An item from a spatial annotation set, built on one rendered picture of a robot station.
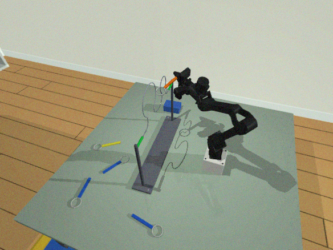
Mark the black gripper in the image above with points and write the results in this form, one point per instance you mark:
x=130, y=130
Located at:
x=183, y=78

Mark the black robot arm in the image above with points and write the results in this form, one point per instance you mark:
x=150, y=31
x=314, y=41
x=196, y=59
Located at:
x=216, y=141

